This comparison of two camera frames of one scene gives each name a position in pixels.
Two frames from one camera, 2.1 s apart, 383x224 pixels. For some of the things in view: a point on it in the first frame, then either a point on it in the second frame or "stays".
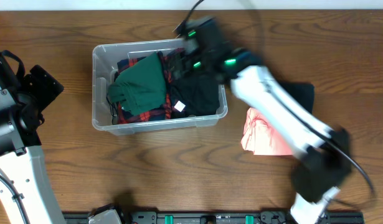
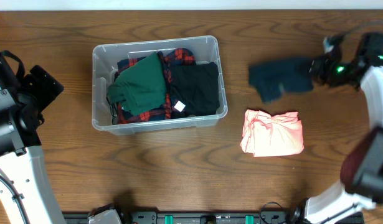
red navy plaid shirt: [165, 112] stays
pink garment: [261, 138] stays
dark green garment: [141, 86] stays
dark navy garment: [303, 92] → [274, 78]
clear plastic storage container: [147, 86] stays
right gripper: [189, 57] → [319, 68]
